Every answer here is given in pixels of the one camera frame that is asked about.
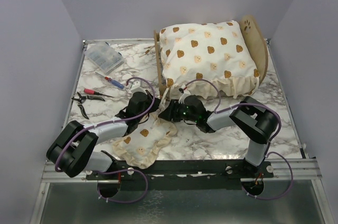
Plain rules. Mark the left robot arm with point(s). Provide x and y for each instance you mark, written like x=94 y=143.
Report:
x=73 y=150

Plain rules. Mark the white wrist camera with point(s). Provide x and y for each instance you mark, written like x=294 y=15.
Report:
x=184 y=93
x=137 y=87

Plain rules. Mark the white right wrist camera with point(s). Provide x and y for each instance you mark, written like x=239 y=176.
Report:
x=184 y=93

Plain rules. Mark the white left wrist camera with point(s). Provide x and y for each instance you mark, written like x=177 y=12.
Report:
x=137 y=87

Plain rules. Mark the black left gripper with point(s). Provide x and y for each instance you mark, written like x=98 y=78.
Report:
x=156 y=104

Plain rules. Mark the small bear print pillow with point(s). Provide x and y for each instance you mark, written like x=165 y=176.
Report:
x=141 y=147

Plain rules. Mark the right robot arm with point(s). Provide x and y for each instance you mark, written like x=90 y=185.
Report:
x=260 y=123

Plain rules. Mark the red handled screwdriver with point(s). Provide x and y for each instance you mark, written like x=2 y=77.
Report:
x=92 y=92

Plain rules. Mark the clear plastic screw box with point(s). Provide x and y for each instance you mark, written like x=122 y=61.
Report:
x=106 y=58

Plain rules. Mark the wooden pet bed frame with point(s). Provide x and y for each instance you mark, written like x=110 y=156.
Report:
x=254 y=40

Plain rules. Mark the large bear print cushion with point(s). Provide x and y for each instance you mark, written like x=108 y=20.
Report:
x=208 y=58

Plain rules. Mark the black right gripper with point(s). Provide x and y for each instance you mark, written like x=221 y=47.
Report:
x=170 y=112

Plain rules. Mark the blue handled screwdriver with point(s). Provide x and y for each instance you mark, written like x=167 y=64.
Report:
x=111 y=81

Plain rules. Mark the black front mounting rail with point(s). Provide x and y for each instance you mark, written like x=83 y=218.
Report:
x=184 y=175

